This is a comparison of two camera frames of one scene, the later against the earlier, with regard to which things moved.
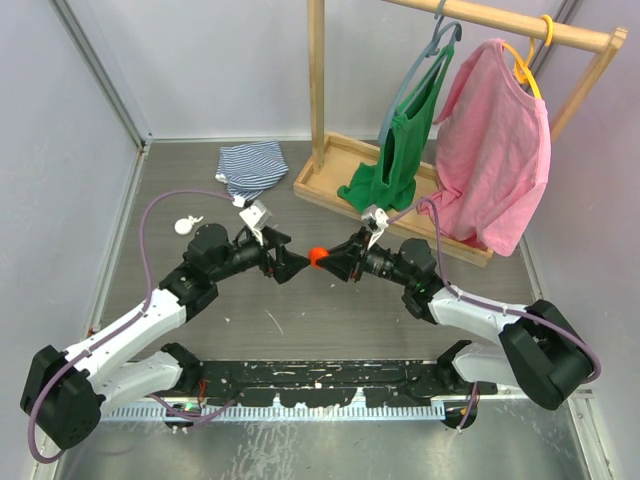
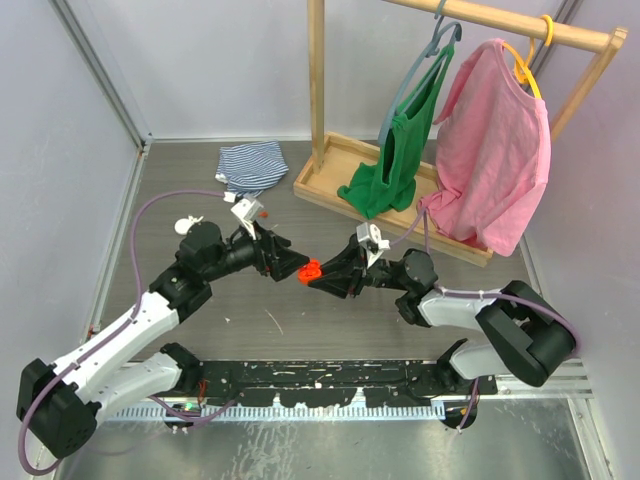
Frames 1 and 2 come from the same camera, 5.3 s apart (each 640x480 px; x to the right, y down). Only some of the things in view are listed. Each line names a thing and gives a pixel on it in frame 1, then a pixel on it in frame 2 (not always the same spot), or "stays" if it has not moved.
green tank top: (389, 184) stays
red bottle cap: (315, 253) -> (310, 271)
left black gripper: (273, 240) stays
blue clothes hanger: (439, 26) stays
